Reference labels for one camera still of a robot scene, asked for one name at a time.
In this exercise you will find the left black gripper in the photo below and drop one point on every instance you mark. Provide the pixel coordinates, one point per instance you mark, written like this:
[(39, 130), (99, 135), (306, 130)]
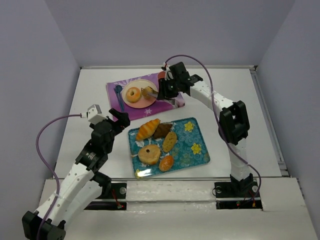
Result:
[(120, 118)]

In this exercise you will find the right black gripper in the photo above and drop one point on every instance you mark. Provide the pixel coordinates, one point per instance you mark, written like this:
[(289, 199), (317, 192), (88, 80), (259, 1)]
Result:
[(165, 88)]

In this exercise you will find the small round muffin bread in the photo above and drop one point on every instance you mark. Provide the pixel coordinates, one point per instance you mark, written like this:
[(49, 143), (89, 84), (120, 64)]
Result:
[(148, 93)]

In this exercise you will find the metal tongs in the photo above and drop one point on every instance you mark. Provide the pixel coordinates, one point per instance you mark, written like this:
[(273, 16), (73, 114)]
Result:
[(171, 101)]

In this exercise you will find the orange glazed donut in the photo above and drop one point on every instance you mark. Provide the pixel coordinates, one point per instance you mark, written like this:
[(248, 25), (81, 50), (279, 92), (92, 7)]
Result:
[(133, 94)]

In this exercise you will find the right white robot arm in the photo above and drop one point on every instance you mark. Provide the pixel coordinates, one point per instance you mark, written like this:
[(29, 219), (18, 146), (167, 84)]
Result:
[(233, 127)]

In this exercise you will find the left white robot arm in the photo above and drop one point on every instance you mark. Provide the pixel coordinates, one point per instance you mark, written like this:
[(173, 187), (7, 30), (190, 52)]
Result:
[(84, 181)]

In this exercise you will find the dark chocolate bread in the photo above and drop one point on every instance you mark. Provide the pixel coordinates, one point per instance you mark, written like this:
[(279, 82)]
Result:
[(162, 130)]

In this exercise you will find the oval seeded bread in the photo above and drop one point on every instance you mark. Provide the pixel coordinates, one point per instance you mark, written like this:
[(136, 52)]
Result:
[(169, 141)]

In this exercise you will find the striped orange croissant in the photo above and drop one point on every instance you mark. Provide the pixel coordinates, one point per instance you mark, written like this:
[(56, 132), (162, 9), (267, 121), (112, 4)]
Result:
[(147, 129)]

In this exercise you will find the cream and pink plate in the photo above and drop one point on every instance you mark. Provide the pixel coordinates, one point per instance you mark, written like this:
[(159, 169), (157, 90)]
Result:
[(139, 83)]

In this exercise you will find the blue plastic spoon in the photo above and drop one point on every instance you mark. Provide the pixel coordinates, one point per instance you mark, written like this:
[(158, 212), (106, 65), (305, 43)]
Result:
[(118, 90)]

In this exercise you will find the purple floral placemat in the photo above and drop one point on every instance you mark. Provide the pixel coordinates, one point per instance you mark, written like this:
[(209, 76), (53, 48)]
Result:
[(138, 113)]

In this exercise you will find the pale sugared donut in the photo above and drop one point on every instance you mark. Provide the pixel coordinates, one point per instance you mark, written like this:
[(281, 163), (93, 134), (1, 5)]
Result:
[(149, 154)]

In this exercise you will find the small orange bun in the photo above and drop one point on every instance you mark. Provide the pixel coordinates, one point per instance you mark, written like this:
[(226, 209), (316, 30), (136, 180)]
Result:
[(166, 163)]

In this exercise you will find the blue floral tray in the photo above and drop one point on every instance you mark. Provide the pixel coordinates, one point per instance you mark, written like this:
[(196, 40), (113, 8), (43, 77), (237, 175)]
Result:
[(189, 151)]

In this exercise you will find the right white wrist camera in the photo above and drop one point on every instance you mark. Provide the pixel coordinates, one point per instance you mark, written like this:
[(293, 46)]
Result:
[(167, 74)]

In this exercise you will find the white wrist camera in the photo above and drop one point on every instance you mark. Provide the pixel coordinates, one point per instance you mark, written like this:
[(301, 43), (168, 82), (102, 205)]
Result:
[(94, 114), (167, 74)]

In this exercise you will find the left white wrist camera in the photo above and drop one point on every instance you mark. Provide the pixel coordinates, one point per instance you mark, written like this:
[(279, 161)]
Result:
[(94, 114)]

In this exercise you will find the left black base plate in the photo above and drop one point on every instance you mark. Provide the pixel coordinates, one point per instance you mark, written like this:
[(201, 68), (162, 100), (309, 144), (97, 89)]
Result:
[(113, 199)]

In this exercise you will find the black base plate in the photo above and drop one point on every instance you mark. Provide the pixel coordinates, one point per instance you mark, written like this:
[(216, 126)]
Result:
[(113, 199), (227, 198)]

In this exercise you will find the aluminium frame rail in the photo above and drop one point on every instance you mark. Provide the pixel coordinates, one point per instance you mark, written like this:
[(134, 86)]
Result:
[(158, 67)]

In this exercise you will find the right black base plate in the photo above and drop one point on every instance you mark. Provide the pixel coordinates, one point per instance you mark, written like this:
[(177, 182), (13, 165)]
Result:
[(227, 198)]

